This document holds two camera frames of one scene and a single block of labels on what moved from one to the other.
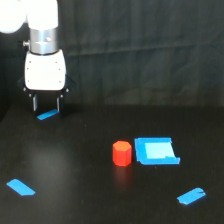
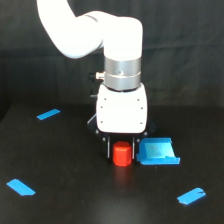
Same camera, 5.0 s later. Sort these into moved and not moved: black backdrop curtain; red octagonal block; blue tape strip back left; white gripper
Moved: white gripper
Not moved: red octagonal block; blue tape strip back left; black backdrop curtain
